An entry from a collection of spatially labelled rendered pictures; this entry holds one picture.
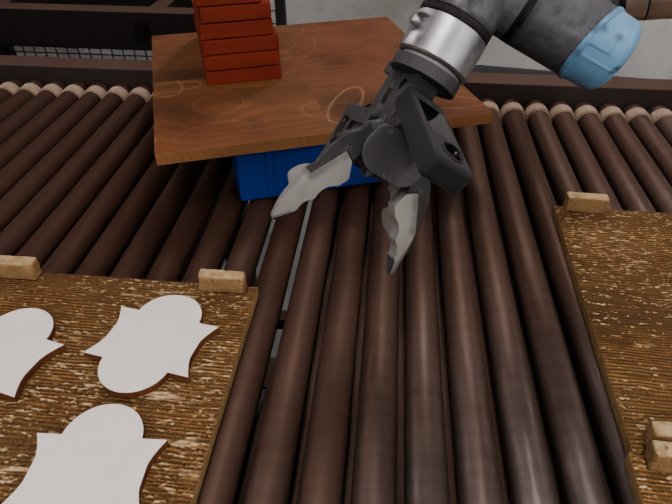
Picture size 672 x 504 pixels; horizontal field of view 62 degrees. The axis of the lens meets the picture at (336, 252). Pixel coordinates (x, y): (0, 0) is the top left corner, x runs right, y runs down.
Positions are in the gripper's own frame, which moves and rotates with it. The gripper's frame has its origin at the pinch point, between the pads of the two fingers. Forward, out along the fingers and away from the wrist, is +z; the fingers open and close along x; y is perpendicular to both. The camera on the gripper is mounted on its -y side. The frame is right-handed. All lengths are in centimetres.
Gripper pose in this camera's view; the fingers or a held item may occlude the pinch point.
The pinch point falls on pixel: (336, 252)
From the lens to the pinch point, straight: 55.5
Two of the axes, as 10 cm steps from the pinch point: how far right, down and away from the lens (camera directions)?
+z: -4.9, 8.6, 1.4
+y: -3.7, -3.5, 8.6
